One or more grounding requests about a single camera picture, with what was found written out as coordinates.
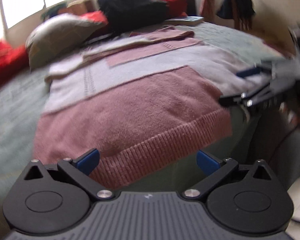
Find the thick paperback book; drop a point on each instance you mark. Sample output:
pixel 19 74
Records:
pixel 187 20

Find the small green table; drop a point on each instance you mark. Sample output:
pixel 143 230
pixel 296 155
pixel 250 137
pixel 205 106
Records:
pixel 52 10

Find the grey green pillow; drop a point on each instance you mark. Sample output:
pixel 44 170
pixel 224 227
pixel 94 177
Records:
pixel 62 35

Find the pink and white sweater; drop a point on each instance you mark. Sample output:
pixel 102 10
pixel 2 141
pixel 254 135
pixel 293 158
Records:
pixel 130 110

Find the black backpack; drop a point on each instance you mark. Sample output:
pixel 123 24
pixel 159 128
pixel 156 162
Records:
pixel 132 7

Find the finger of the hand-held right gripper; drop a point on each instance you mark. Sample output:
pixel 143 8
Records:
pixel 236 100
pixel 250 72

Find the orange tied curtain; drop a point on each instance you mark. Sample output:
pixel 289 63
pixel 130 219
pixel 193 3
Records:
pixel 207 7

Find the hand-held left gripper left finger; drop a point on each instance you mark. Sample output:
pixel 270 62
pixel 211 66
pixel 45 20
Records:
pixel 88 161

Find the red pillow with piping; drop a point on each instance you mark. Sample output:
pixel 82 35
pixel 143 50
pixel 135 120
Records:
pixel 5 60

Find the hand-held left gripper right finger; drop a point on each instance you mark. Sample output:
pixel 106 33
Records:
pixel 207 162

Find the brown cardboard box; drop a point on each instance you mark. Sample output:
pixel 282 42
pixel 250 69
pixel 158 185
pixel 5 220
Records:
pixel 82 6

